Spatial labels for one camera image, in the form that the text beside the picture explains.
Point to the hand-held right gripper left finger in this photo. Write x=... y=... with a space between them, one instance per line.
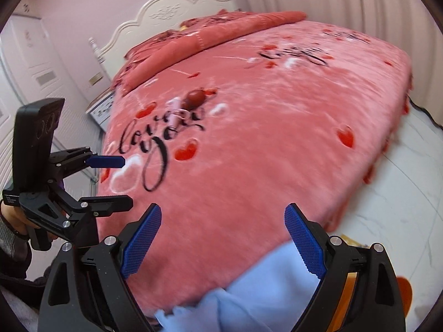
x=142 y=245

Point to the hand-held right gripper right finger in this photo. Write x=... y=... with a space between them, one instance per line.
x=304 y=242

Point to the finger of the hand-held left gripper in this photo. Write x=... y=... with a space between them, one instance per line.
x=110 y=204
x=107 y=161

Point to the light blue cloth bag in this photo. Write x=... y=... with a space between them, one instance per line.
x=263 y=290

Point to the person's left forearm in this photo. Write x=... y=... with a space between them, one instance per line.
x=10 y=249

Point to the person's left hand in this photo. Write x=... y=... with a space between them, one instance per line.
x=10 y=218

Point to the white nightstand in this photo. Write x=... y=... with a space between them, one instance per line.
x=100 y=110

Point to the pink plastic toy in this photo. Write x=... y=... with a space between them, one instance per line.
x=174 y=110

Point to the white wardrobe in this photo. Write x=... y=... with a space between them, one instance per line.
x=34 y=52

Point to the red bear toy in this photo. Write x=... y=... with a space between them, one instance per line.
x=193 y=98

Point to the orange plastic object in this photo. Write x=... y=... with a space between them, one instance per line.
x=405 y=294

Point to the pink printed blanket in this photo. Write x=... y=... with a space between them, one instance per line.
x=277 y=128

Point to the small yellow object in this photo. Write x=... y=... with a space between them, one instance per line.
x=184 y=26

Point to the white carved headboard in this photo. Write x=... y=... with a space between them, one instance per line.
x=166 y=10

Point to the folded pink quilt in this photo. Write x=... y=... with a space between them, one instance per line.
x=214 y=34

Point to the wall switch panel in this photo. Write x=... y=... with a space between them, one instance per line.
x=96 y=79

